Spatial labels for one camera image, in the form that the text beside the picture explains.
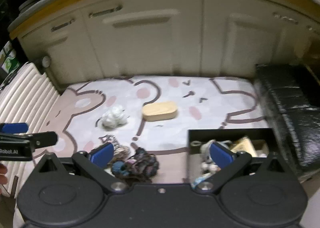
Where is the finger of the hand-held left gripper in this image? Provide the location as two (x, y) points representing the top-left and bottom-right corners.
(0, 122), (29, 134)
(0, 131), (59, 152)

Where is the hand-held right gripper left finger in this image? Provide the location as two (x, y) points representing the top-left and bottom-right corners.
(32, 142), (128, 193)

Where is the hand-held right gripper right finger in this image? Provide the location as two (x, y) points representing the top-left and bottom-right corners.
(194, 142), (292, 193)

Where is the grey crochet toy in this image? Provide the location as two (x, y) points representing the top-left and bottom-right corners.
(200, 139), (231, 176)

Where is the striped rope bundle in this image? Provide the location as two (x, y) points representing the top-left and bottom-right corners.
(99, 135), (131, 161)

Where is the black cardboard box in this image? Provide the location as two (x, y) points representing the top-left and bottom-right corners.
(187, 128), (276, 186)

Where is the white yarn ball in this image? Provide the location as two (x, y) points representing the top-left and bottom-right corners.
(96, 106), (130, 129)

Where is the dark yarn bundle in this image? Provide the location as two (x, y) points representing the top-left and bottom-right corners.
(111, 147), (160, 184)

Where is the oval wooden box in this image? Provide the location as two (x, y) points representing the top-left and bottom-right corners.
(142, 101), (179, 122)

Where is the person's left hand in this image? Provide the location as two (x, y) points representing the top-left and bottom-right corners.
(0, 163), (8, 193)

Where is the white ribbed suitcase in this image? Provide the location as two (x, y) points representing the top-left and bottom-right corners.
(0, 62), (61, 197)

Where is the green white carton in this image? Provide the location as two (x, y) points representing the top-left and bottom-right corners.
(0, 41), (21, 74)

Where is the printed bear blanket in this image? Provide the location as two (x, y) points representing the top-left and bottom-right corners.
(14, 75), (272, 186)

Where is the black bubble-wrapped package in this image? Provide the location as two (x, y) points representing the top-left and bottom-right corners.
(254, 64), (320, 169)

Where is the cream cabinet door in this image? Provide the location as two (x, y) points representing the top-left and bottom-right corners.
(18, 18), (88, 87)
(80, 0), (204, 79)
(201, 0), (306, 79)
(299, 18), (320, 51)

